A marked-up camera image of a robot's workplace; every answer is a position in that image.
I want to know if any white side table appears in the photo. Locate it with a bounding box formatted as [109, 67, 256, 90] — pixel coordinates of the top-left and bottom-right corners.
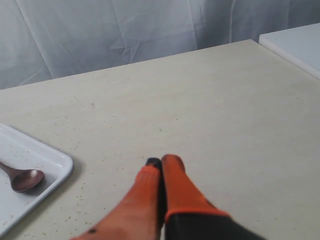
[258, 23, 320, 79]

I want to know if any white rectangular plastic tray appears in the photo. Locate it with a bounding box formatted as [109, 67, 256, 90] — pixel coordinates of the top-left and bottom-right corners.
[0, 124, 74, 236]

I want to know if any grey wrinkled backdrop curtain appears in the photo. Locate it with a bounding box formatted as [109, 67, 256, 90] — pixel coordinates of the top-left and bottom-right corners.
[0, 0, 320, 89]

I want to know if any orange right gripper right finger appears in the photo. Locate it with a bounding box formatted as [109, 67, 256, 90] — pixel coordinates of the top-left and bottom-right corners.
[161, 154, 263, 240]

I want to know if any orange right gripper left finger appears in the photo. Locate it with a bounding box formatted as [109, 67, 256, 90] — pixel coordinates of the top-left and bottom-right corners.
[74, 157, 165, 240]

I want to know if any brown wooden spoon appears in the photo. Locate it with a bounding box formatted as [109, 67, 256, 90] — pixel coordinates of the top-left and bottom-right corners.
[0, 162, 45, 193]

